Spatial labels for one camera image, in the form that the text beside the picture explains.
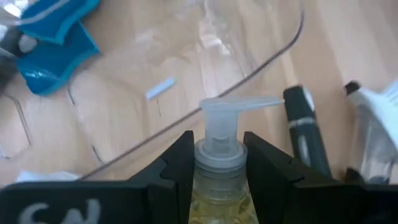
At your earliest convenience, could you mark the clear yellow soap pump bottle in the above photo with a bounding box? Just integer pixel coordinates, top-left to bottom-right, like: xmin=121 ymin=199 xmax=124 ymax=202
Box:
xmin=188 ymin=95 xmax=285 ymax=224

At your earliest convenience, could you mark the blue kitchen sponge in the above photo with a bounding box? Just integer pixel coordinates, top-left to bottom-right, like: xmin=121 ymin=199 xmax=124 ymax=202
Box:
xmin=17 ymin=0 xmax=102 ymax=46

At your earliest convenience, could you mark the clear plastic bin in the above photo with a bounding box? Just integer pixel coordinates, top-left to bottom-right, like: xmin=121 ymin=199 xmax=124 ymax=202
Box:
xmin=0 ymin=0 xmax=306 ymax=183

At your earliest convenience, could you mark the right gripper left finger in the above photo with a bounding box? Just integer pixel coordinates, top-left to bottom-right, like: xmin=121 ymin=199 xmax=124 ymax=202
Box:
xmin=0 ymin=130 xmax=195 ymax=224

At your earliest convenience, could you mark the blue cloth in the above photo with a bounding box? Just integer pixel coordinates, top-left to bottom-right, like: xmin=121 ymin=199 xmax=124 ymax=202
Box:
xmin=15 ymin=23 xmax=101 ymax=96

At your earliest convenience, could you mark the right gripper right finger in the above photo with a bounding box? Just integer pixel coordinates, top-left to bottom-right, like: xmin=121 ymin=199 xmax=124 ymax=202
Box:
xmin=243 ymin=131 xmax=398 ymax=224

